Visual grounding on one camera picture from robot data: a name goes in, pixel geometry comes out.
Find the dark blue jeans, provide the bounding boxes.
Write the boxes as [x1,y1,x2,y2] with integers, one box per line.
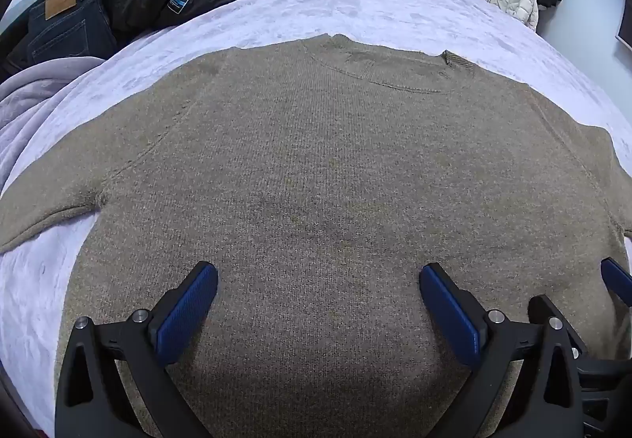
[24,0,119,68]

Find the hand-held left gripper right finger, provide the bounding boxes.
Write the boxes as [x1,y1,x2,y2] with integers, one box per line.
[419,263,586,438]

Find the bed with white cover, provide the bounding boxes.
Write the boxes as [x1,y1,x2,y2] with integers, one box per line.
[0,0,632,438]

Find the olive brown knit sweater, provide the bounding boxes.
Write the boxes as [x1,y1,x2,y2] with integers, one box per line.
[0,34,632,438]

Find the grey lavender throw blanket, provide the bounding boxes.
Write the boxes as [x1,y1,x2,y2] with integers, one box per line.
[0,55,107,192]

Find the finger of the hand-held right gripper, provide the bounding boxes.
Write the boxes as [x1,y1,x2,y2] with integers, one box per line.
[528,294,589,361]
[600,257,632,308]

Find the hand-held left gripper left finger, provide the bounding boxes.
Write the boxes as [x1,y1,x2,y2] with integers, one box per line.
[54,261,219,438]

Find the dark wall screen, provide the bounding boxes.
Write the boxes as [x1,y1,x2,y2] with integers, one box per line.
[615,16,632,50]

